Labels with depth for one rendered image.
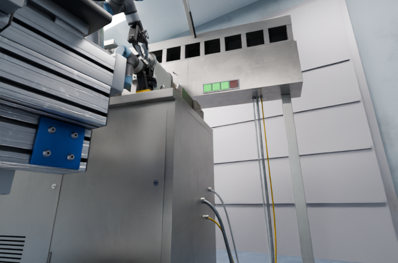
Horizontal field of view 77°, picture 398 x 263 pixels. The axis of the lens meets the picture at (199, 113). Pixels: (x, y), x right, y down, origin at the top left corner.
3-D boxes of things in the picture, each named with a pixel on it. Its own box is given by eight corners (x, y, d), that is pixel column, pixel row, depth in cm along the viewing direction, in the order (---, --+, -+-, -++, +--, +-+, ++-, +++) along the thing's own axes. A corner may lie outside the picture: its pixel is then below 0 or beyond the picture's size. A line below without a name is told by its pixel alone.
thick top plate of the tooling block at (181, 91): (154, 100, 135) (155, 90, 137) (181, 122, 171) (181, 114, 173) (182, 97, 131) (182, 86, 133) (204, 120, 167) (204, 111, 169)
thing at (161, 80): (151, 96, 142) (153, 68, 149) (169, 110, 163) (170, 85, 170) (153, 96, 142) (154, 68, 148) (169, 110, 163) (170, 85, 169)
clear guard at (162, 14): (51, 0, 198) (51, 0, 199) (81, 59, 223) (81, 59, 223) (173, -38, 168) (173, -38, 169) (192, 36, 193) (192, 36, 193)
